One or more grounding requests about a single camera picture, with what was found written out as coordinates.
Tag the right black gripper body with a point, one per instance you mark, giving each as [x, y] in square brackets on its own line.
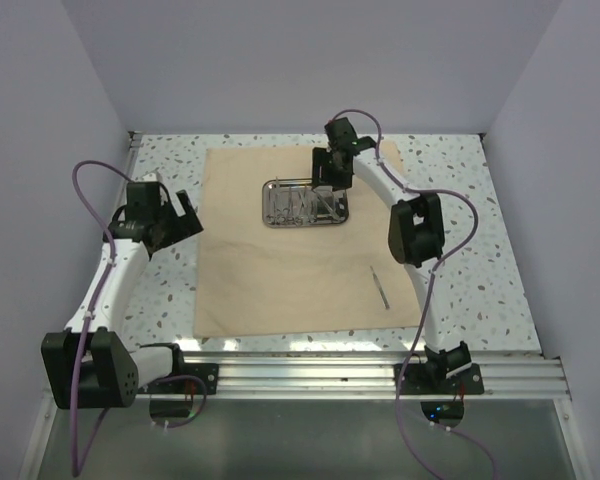
[332, 151]

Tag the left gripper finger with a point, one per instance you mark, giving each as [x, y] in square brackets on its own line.
[189, 223]
[162, 240]

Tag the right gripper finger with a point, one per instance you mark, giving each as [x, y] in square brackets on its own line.
[321, 168]
[340, 178]

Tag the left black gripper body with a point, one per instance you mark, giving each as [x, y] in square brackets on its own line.
[167, 216]

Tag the steel scalpel handle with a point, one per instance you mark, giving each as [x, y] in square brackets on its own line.
[327, 206]
[379, 286]

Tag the beige cloth wrap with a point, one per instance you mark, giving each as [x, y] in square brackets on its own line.
[256, 280]

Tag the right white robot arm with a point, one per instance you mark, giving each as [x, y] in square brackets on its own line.
[416, 234]

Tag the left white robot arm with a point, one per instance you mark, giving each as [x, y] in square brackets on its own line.
[87, 363]

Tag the steel instrument tray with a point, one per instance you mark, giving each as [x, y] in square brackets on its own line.
[337, 199]

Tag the steel scissors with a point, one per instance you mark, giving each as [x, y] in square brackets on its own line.
[301, 206]

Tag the steel forceps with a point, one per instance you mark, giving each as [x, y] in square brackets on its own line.
[282, 202]

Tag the left side aluminium rail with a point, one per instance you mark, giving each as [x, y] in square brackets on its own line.
[135, 143]

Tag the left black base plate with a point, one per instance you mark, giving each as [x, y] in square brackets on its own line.
[188, 380]

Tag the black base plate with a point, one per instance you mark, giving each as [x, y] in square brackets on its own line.
[188, 380]
[420, 380]

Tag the aluminium mounting rail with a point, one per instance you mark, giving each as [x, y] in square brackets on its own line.
[350, 376]

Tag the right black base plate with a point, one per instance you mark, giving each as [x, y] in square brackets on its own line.
[420, 380]

